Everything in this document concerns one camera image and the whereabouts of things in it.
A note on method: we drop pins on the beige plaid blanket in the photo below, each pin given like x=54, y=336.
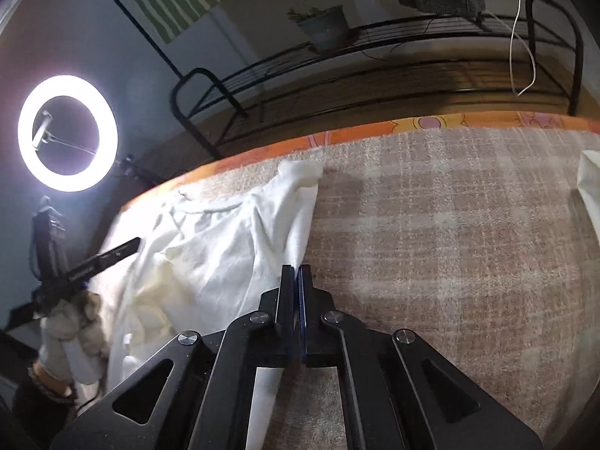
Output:
x=477, y=238

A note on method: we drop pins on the black metal bed frame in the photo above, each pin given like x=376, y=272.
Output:
x=207, y=107

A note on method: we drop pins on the white t-shirt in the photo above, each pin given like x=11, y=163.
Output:
x=208, y=252

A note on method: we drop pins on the ring light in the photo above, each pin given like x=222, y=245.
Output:
x=67, y=134

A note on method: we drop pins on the left hand in white glove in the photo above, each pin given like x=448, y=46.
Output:
x=74, y=345

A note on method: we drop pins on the cream folded garment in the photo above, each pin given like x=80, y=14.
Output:
x=588, y=184

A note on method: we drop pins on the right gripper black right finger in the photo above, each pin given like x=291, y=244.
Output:
x=397, y=391

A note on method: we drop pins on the orange patterned bed sheet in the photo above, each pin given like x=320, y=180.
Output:
x=504, y=119

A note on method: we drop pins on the potted plant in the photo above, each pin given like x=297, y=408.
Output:
x=327, y=29

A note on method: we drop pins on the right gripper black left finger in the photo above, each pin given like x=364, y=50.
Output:
x=196, y=391

